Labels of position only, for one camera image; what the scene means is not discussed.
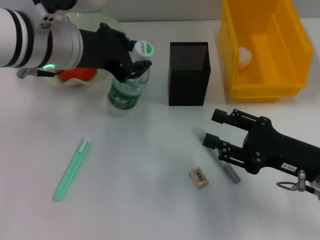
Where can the beige eraser with barcode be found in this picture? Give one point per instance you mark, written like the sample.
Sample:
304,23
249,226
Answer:
198,178

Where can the green pen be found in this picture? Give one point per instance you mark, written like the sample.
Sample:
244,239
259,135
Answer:
72,167

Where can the translucent wavy fruit plate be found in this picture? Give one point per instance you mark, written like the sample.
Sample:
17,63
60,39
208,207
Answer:
100,21

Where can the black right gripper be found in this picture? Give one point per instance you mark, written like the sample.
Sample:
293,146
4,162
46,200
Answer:
275,150

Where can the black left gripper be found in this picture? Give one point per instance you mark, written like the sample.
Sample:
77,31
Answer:
102,50

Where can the green label water bottle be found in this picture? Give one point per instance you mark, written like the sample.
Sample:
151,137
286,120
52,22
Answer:
125,97

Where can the yellow plastic storage bin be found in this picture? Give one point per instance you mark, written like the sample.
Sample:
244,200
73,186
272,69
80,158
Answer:
275,50

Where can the white paper ball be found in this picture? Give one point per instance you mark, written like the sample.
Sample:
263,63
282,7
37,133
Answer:
245,58

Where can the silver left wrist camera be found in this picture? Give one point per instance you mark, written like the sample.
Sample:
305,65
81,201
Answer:
60,5

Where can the grey pen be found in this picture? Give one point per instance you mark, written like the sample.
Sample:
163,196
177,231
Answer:
228,171

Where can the black mesh pen holder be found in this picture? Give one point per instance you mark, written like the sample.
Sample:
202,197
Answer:
187,85

